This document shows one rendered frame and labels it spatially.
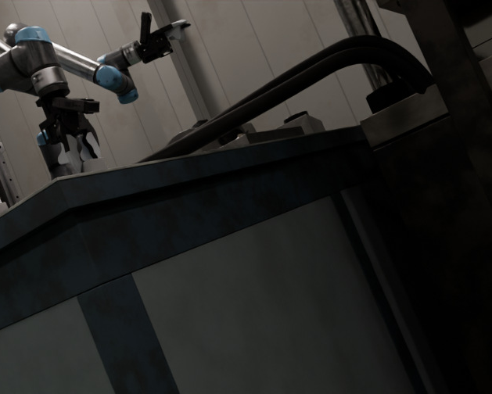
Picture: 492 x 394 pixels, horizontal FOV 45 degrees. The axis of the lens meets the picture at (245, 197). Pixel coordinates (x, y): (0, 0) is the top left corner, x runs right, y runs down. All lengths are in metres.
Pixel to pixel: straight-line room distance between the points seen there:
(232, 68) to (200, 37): 0.34
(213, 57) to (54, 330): 3.68
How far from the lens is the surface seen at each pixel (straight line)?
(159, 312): 0.76
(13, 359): 0.89
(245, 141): 1.27
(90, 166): 1.39
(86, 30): 5.15
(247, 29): 4.22
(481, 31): 1.64
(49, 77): 1.47
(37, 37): 1.50
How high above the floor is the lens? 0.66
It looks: 4 degrees up
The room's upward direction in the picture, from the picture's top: 23 degrees counter-clockwise
